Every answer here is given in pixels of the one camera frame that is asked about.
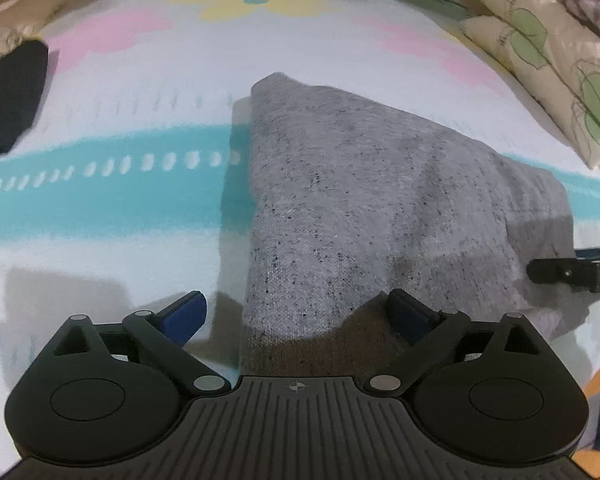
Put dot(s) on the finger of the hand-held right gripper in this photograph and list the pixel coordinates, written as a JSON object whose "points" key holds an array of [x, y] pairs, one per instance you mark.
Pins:
{"points": [[570, 271]]}

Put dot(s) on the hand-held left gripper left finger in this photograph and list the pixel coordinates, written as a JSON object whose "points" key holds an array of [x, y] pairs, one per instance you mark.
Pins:
{"points": [[185, 316]]}

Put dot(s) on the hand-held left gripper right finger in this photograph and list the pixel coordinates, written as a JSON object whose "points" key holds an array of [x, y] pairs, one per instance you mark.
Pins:
{"points": [[409, 316]]}

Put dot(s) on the grey speckled pants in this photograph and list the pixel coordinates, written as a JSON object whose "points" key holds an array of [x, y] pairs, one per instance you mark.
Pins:
{"points": [[380, 220]]}

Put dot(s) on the flower printed blanket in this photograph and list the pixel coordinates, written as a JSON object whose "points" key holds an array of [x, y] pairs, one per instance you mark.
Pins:
{"points": [[129, 185]]}

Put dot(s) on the leaf print pillow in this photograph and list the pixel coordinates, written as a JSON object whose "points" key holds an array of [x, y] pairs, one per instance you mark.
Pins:
{"points": [[545, 90], [545, 25]]}

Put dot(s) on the dark floral cloth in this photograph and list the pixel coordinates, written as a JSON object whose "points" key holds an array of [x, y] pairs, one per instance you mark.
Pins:
{"points": [[597, 15]]}

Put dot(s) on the black folded garment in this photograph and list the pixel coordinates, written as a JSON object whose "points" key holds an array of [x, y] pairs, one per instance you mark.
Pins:
{"points": [[9, 100]]}

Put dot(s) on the beige pillow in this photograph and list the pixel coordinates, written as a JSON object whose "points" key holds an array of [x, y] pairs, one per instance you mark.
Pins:
{"points": [[4, 30]]}

